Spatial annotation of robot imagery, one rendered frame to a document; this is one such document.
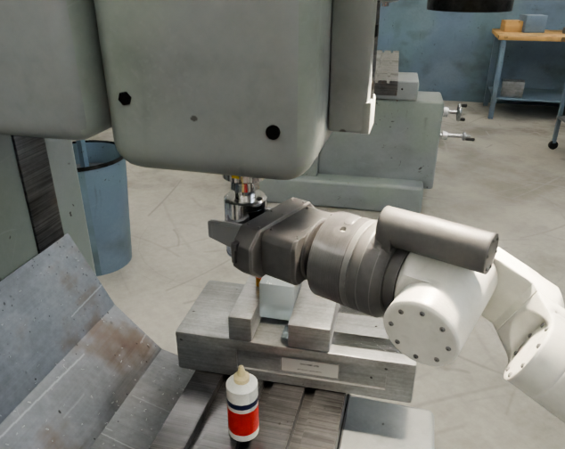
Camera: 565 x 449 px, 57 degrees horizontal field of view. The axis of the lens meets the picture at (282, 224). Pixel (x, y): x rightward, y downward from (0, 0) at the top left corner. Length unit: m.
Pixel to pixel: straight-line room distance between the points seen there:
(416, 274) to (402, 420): 0.47
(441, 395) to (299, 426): 1.49
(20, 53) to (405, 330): 0.39
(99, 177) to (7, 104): 2.24
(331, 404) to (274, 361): 0.10
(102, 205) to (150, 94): 2.36
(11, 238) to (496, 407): 1.83
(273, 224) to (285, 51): 0.19
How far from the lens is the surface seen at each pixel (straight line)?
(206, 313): 0.84
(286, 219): 0.54
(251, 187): 0.55
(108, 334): 0.93
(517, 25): 6.59
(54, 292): 0.88
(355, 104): 0.49
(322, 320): 0.75
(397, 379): 0.77
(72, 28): 0.48
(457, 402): 2.21
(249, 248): 0.51
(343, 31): 0.49
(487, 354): 2.47
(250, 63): 0.42
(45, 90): 0.49
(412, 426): 0.89
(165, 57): 0.45
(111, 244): 2.93
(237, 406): 0.69
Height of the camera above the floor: 1.48
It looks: 26 degrees down
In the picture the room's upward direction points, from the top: straight up
